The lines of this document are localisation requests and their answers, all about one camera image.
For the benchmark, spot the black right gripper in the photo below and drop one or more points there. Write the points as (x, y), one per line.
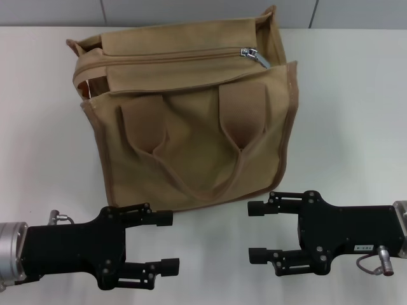
(343, 230)

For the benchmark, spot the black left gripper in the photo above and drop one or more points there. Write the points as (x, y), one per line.
(70, 248)

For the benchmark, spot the khaki fabric food bag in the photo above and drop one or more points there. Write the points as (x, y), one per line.
(197, 143)

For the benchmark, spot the silver metal zipper pull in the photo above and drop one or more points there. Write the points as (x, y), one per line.
(259, 58)

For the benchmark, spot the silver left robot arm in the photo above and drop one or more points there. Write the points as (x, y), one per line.
(9, 254)

